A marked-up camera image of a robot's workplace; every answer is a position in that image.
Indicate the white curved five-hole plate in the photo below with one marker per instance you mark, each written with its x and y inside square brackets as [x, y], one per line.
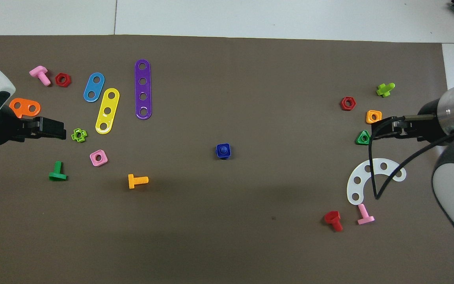
[351, 188]

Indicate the lime green plastic screw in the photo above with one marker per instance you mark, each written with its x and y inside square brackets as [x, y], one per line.
[384, 90]

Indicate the dark blue triangular-head screw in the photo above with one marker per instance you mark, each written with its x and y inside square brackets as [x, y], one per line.
[223, 150]

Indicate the green triangular plastic nut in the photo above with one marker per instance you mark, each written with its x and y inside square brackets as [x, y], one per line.
[359, 140]

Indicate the brown table mat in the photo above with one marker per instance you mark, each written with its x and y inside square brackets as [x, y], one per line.
[227, 205]

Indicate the pink square plastic nut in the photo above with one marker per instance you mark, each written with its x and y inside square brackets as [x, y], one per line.
[93, 158]

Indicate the dark blue square nut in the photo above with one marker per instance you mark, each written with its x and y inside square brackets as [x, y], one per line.
[218, 154]

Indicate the pink plastic screw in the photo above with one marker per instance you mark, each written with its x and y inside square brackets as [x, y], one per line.
[364, 215]
[40, 73]

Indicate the lime green cross nut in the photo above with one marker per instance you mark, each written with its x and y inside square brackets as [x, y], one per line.
[75, 136]

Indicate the purple four-hole plate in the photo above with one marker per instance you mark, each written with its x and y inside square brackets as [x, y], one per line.
[139, 88]

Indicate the red plastic screw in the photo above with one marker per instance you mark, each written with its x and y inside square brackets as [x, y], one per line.
[332, 218]

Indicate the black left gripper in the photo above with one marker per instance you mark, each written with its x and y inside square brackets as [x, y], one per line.
[6, 130]

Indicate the yellow three-hole plate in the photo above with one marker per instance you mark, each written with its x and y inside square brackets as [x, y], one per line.
[112, 103]

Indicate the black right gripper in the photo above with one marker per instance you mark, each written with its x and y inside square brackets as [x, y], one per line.
[422, 124]

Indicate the red hexagonal plastic nut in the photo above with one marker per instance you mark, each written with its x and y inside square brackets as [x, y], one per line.
[343, 103]
[58, 79]

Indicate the orange-yellow plastic screw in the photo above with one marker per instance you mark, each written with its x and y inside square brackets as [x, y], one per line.
[140, 180]

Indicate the dark green plastic screw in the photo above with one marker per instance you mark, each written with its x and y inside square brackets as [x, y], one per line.
[57, 173]

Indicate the orange angled three-hole plate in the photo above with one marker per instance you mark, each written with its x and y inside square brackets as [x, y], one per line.
[22, 106]

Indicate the orange square plastic nut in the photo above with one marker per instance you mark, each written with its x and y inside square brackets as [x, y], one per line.
[369, 117]

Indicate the blue two-hole plate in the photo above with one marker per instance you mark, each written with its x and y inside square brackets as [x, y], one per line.
[90, 94]

